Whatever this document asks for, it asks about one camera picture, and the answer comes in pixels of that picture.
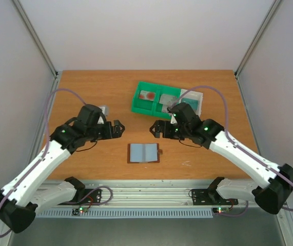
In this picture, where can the white plastic bin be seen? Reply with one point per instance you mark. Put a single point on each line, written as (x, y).
(197, 96)

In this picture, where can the controller board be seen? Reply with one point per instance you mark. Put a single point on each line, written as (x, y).
(220, 210)
(79, 211)

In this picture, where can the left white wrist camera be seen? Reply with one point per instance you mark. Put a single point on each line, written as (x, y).
(105, 112)

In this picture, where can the card with red circles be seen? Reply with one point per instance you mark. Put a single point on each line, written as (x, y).
(147, 95)

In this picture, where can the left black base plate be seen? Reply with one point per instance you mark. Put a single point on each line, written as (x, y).
(94, 197)

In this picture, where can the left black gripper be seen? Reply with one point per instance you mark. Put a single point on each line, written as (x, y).
(117, 125)

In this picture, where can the teal card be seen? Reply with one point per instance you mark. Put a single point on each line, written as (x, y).
(192, 102)

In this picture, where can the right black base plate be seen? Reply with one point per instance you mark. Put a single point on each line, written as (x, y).
(202, 197)

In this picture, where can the green bin middle compartment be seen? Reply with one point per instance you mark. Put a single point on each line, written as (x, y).
(156, 106)

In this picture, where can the aluminium frame post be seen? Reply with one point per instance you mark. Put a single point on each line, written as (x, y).
(258, 35)
(28, 24)

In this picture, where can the right aluminium frame post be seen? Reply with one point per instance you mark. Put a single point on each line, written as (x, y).
(258, 35)

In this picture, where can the left aluminium frame post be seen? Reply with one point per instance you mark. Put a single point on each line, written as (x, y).
(28, 24)

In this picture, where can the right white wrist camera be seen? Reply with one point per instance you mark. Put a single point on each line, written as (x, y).
(173, 113)

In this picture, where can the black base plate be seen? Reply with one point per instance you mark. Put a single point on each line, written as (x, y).
(94, 197)
(202, 197)

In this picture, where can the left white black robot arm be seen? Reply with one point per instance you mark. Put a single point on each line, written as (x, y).
(19, 202)

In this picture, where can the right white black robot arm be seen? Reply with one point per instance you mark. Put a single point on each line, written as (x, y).
(271, 183)

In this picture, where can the aluminium front rail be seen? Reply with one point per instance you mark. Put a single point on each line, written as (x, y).
(157, 193)

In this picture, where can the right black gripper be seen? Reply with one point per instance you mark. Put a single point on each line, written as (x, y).
(163, 129)

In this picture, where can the grey silver card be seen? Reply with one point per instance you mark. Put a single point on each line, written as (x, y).
(167, 99)

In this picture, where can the left controller board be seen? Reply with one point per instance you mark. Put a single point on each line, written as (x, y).
(79, 211)

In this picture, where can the grey slotted cable duct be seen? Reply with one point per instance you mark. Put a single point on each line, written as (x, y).
(125, 213)

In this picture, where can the right controller board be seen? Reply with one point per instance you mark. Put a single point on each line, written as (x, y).
(220, 210)

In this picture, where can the brown leather card holder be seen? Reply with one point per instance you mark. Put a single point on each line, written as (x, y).
(143, 153)

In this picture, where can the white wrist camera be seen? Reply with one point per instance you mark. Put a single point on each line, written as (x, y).
(105, 112)
(173, 113)

